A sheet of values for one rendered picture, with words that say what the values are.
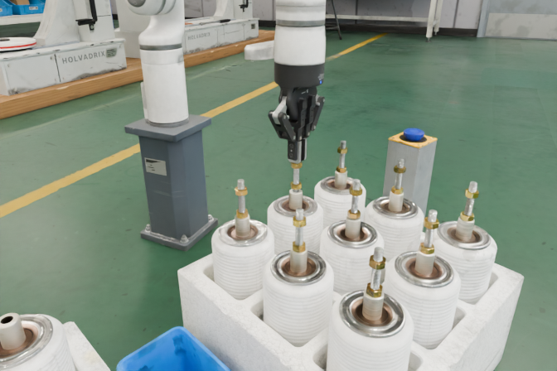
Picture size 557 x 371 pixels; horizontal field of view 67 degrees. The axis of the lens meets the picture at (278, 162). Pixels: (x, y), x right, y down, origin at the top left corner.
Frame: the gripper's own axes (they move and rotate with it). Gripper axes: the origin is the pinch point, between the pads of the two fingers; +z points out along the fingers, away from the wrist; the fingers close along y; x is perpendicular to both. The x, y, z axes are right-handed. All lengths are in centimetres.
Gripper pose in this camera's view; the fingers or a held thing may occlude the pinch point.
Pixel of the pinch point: (297, 149)
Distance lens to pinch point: 68.5
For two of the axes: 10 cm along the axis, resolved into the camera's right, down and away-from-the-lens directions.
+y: 5.7, -3.2, 7.5
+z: 0.0, 9.2, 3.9
